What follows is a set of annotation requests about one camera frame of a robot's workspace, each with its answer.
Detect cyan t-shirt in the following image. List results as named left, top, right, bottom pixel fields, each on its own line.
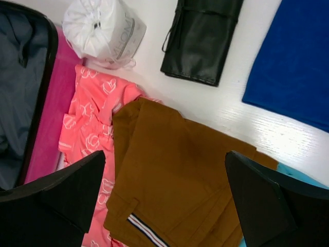
left=241, top=161, right=329, bottom=247

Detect white drawstring bag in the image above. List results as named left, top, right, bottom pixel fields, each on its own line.
left=62, top=1, right=147, bottom=69

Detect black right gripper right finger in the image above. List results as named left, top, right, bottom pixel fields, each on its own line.
left=225, top=150, right=329, bottom=247

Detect brown trousers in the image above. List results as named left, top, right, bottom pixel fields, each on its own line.
left=104, top=98, right=278, bottom=246

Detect blue folded towel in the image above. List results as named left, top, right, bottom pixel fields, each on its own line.
left=242, top=0, right=328, bottom=131

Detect coral patterned garment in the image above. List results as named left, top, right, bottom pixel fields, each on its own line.
left=59, top=65, right=145, bottom=246

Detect pink hard-shell suitcase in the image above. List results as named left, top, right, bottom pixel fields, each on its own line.
left=1, top=1, right=83, bottom=190

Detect black leather roll pouch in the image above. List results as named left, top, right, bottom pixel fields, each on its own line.
left=160, top=0, right=243, bottom=87

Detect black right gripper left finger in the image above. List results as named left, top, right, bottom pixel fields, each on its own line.
left=1, top=151, right=105, bottom=246

